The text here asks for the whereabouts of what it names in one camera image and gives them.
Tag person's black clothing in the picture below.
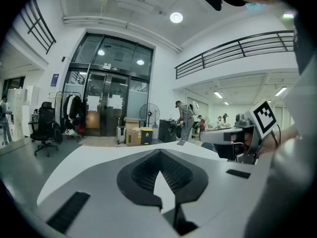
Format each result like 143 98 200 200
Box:
293 7 317 75

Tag black bin with yellow lid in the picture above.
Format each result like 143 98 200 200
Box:
140 126 154 146

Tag person's right forearm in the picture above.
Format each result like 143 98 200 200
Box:
257 126 302 158

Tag small cardboard box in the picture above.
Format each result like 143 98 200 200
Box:
123 117 141 130

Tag round ceiling light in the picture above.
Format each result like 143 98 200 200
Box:
169 11 184 24

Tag white paper notice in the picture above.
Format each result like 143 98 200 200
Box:
108 94 123 110
86 95 100 112

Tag glass entrance door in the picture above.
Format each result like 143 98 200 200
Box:
61 32 155 137

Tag black office chair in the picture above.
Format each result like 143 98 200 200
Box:
28 101 60 158

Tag light blue face mask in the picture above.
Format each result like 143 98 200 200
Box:
246 1 266 11

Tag large cardboard box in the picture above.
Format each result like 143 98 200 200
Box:
125 127 142 147

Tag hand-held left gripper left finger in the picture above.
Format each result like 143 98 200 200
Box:
37 148 180 238

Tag silver suitcase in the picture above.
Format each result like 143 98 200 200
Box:
116 117 127 145

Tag clothes rack with dark clothes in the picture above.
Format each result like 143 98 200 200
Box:
54 91 87 140

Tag black standing fan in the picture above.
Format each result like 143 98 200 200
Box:
139 103 161 129

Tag short black balcony railing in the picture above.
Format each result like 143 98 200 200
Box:
19 0 57 55

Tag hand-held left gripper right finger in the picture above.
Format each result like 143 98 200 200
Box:
160 148 272 237

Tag white storage cabinets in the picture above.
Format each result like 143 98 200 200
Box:
6 85 40 140

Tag white ceiling air unit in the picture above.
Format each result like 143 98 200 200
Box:
113 0 156 11

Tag black cabinet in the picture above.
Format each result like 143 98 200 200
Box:
158 119 178 143

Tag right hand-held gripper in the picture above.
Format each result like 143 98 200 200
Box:
199 98 278 165

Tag long black balcony railing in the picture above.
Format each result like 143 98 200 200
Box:
174 30 297 80

